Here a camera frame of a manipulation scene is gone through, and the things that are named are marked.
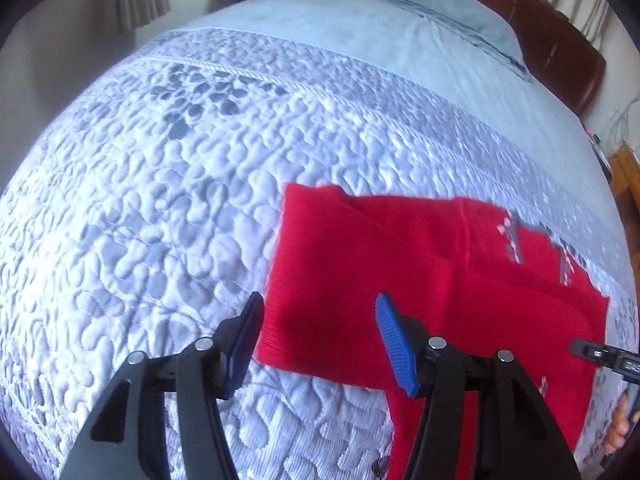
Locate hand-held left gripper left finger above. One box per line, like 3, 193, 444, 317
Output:
60, 291, 266, 480

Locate blue-grey pillow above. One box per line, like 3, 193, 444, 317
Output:
355, 0, 531, 81

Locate brown leather headboard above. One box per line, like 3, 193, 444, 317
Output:
377, 0, 607, 117

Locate red knitted sweater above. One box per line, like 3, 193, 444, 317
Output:
252, 182, 610, 480

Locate thin cables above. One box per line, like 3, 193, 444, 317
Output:
602, 107, 638, 153

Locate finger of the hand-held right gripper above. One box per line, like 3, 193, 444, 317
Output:
570, 338, 640, 375

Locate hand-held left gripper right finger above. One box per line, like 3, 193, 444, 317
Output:
375, 292, 584, 480

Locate wooden nightstand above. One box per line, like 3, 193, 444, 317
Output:
609, 142, 640, 206

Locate person's right hand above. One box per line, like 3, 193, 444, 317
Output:
604, 394, 635, 457

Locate grey quilted bedspread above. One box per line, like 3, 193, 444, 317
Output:
0, 0, 632, 480

